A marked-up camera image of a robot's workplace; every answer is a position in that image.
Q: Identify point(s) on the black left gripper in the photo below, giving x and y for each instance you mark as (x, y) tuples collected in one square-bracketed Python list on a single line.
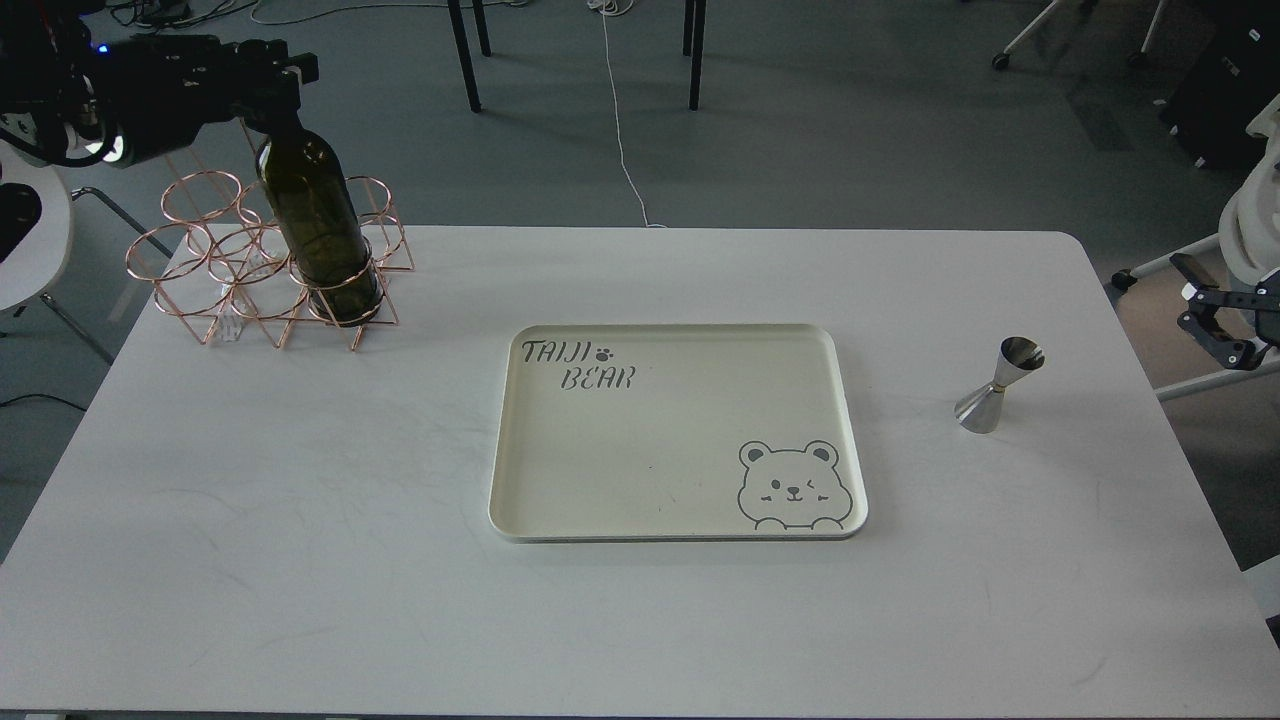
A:
[(162, 90)]

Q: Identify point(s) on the black table leg right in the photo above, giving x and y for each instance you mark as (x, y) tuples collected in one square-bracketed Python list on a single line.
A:
[(693, 34)]

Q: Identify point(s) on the black table leg left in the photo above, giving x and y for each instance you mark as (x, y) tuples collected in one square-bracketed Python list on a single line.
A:
[(463, 47)]

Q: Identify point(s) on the copper wire bottle rack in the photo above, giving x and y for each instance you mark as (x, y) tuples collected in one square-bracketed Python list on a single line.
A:
[(219, 263)]

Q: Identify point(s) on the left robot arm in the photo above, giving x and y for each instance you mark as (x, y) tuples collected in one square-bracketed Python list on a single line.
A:
[(70, 102)]

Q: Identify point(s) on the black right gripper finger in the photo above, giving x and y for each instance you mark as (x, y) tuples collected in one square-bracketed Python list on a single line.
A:
[(1207, 299)]

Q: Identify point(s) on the black cabinet on wheels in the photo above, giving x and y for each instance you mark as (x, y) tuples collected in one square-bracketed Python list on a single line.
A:
[(1230, 82)]

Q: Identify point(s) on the cream tray with bear print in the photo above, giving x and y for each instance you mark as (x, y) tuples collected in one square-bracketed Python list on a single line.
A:
[(675, 433)]

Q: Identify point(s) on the rolling chair base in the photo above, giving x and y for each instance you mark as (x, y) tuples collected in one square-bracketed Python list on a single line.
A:
[(1138, 58)]

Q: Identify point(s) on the white chair left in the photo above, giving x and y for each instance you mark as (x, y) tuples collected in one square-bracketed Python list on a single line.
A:
[(43, 237)]

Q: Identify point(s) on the dark green wine bottle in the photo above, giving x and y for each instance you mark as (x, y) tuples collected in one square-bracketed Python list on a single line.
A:
[(306, 188)]

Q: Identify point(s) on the steel double jigger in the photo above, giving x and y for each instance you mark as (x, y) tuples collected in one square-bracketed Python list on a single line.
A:
[(981, 410)]

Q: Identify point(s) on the white office chair right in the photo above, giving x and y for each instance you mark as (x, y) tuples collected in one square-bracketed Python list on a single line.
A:
[(1243, 249)]

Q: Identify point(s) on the black table leg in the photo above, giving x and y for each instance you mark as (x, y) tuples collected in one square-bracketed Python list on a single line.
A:
[(693, 34), (463, 47)]

